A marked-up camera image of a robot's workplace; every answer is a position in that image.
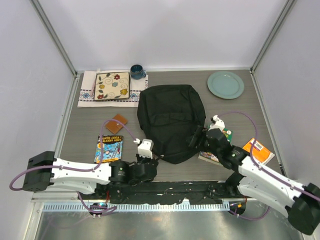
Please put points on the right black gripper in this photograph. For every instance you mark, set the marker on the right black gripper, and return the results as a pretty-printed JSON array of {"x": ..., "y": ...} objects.
[{"x": 199, "y": 132}]

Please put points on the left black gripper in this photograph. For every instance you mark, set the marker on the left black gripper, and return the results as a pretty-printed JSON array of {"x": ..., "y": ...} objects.
[{"x": 148, "y": 159}]

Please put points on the black student backpack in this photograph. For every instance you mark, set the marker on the black student backpack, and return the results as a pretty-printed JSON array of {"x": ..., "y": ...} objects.
[{"x": 169, "y": 115}]

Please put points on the colourful treehouse paperback book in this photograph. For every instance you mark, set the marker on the colourful treehouse paperback book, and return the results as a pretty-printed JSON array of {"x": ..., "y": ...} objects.
[{"x": 110, "y": 149}]

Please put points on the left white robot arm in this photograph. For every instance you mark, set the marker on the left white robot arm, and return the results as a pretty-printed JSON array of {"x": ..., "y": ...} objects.
[{"x": 45, "y": 170}]

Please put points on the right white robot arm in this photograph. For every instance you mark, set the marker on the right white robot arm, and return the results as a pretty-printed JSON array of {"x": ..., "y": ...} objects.
[{"x": 299, "y": 203}]

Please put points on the green coin book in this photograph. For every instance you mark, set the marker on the green coin book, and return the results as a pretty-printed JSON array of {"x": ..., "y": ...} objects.
[{"x": 211, "y": 158}]

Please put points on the brown leather wallet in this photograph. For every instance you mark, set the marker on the brown leather wallet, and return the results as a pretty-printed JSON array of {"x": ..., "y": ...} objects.
[{"x": 115, "y": 125}]

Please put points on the light teal round plate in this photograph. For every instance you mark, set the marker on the light teal round plate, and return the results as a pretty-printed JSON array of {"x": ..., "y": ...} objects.
[{"x": 225, "y": 85}]

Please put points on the orange paperback book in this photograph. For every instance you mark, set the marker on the orange paperback book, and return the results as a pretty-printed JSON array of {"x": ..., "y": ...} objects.
[{"x": 260, "y": 152}]

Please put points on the dark blue ceramic cup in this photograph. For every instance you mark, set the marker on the dark blue ceramic cup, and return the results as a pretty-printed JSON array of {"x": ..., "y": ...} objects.
[{"x": 137, "y": 72}]

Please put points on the floral square ceramic plate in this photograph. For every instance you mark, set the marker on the floral square ceramic plate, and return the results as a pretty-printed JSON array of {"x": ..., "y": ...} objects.
[{"x": 112, "y": 86}]

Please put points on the white patterned cloth mat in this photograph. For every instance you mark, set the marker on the white patterned cloth mat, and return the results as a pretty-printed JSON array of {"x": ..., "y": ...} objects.
[{"x": 86, "y": 94}]

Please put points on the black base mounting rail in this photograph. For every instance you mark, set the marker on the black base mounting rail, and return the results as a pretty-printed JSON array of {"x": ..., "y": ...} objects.
[{"x": 171, "y": 192}]

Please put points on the white slotted cable duct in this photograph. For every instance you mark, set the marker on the white slotted cable duct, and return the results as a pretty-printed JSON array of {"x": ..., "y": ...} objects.
[{"x": 185, "y": 206}]

